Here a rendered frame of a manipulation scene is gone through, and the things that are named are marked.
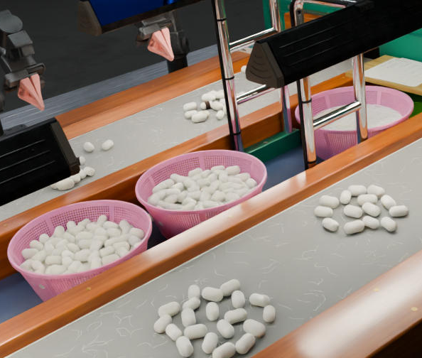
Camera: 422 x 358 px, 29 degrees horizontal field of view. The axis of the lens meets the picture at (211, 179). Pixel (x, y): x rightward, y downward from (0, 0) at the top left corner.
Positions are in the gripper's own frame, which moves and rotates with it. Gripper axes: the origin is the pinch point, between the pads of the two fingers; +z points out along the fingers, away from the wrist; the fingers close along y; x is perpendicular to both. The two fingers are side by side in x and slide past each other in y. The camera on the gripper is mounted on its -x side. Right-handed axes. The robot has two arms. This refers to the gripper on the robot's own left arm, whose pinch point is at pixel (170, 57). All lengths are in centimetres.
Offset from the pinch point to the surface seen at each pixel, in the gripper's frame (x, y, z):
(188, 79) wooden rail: 9.2, 6.7, 3.1
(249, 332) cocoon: -51, -51, 76
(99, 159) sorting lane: -1.5, -33.5, 19.4
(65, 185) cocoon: -8, -46, 25
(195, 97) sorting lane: 6.3, 3.1, 10.4
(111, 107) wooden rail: 9.8, -17.5, 2.4
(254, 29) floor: 213, 208, -117
